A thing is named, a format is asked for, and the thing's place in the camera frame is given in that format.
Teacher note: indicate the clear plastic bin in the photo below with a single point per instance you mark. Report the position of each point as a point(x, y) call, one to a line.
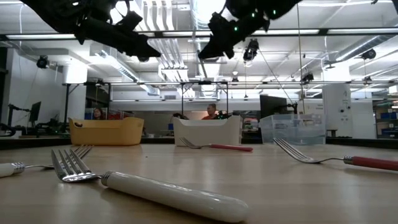
point(292, 130)

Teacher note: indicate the person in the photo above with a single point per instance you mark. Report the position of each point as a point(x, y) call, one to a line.
point(99, 113)
point(211, 112)

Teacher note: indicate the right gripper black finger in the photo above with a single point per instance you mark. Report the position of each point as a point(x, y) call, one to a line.
point(222, 48)
point(217, 43)

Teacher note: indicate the yellow plastic bin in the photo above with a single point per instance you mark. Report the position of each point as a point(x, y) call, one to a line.
point(105, 133)

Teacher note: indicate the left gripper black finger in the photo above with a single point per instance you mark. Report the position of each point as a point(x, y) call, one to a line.
point(140, 52)
point(143, 42)

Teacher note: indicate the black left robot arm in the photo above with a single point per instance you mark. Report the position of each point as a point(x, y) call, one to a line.
point(56, 12)

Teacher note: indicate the large black monitor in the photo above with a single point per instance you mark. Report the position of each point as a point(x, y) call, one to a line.
point(273, 105)

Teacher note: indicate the white plastic bin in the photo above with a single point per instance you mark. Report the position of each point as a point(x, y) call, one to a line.
point(208, 135)

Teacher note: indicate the silver ventilation duct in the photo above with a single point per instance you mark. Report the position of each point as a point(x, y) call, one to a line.
point(209, 74)

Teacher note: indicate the storage shelf with blue bins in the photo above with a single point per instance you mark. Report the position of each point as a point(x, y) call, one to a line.
point(385, 124)

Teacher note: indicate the black aluminium rig frame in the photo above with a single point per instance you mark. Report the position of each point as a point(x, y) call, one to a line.
point(160, 141)

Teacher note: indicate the black rig-mounted camera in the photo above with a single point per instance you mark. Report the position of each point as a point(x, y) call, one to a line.
point(252, 46)

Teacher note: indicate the black metal frame stand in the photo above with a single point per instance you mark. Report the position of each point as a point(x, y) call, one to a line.
point(77, 83)

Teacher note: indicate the small black monitor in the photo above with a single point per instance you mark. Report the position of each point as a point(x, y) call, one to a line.
point(35, 111)

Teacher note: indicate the black ceiling device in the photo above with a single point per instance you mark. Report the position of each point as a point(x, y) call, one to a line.
point(368, 54)
point(143, 59)
point(43, 62)

